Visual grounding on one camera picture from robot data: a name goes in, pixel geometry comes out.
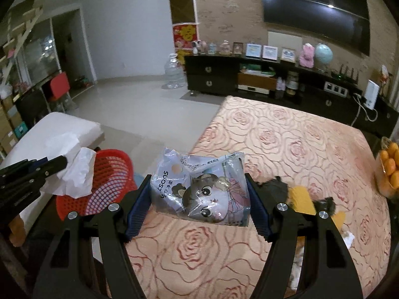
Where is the glass bowl of oranges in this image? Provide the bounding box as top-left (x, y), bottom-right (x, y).
top-left (375, 136), bottom-right (398, 199)

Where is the pink plush toy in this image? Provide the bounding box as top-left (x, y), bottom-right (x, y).
top-left (299, 43), bottom-right (315, 69)

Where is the small black bag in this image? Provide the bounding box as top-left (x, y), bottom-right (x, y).
top-left (313, 196), bottom-right (336, 216)

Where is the light blue globe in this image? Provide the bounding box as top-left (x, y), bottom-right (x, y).
top-left (314, 43), bottom-right (333, 66)

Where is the red plastic mesh basket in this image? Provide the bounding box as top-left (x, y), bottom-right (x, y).
top-left (56, 149), bottom-right (137, 220)

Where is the black tv cabinet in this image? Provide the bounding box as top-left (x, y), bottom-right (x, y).
top-left (185, 55), bottom-right (398, 136)

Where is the white tissue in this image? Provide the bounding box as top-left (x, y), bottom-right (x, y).
top-left (41, 133), bottom-right (96, 199)

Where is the person left hand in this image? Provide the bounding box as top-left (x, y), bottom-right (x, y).
top-left (9, 215), bottom-right (26, 247)

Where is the rose pattern tablecloth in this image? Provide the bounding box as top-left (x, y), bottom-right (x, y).
top-left (126, 96), bottom-right (391, 298)

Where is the white router box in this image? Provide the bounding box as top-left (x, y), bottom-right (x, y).
top-left (364, 80), bottom-right (379, 110)

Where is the black wall television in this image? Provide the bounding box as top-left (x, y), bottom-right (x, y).
top-left (262, 0), bottom-right (371, 56)

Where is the cartoon printed snack bag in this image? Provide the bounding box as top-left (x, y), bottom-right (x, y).
top-left (150, 148), bottom-right (250, 227)

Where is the red chair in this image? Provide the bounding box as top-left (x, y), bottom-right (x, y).
top-left (50, 72), bottom-right (70, 103)

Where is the clear large water jug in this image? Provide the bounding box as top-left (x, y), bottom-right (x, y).
top-left (164, 53), bottom-right (186, 89)

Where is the large black bag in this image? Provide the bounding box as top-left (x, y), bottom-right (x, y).
top-left (256, 176), bottom-right (288, 206)

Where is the red festive poster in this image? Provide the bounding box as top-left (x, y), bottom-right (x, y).
top-left (173, 22), bottom-right (198, 66)

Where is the yellow foam fruit net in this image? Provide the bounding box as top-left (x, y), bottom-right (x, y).
top-left (288, 186), bottom-right (316, 215)

